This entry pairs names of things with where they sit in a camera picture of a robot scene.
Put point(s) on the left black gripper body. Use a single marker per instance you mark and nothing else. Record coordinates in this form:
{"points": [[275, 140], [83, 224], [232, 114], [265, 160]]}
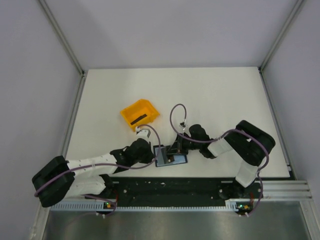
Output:
{"points": [[145, 159]]}

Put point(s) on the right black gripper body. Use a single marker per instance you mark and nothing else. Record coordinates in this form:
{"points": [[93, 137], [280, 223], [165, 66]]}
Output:
{"points": [[186, 146]]}

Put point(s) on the black credit card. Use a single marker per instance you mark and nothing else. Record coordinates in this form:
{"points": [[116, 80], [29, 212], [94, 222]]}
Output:
{"points": [[161, 156]]}

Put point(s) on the yellow plastic bin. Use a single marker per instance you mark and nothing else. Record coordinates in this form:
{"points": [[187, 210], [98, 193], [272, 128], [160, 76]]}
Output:
{"points": [[140, 107]]}

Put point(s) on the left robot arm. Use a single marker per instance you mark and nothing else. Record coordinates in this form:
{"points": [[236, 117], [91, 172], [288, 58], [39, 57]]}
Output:
{"points": [[61, 179]]}

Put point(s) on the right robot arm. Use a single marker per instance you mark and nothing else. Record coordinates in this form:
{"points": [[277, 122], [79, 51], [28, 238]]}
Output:
{"points": [[248, 141]]}

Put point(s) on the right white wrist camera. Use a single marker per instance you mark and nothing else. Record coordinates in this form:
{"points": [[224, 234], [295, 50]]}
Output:
{"points": [[183, 126]]}

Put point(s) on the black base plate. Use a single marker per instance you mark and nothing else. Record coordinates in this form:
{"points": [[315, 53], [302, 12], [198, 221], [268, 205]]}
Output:
{"points": [[178, 191]]}

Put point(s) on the grey cable duct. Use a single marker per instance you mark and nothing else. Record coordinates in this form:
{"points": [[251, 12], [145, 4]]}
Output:
{"points": [[230, 206]]}

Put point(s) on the left aluminium frame post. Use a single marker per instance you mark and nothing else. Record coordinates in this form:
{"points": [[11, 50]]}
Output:
{"points": [[60, 35]]}

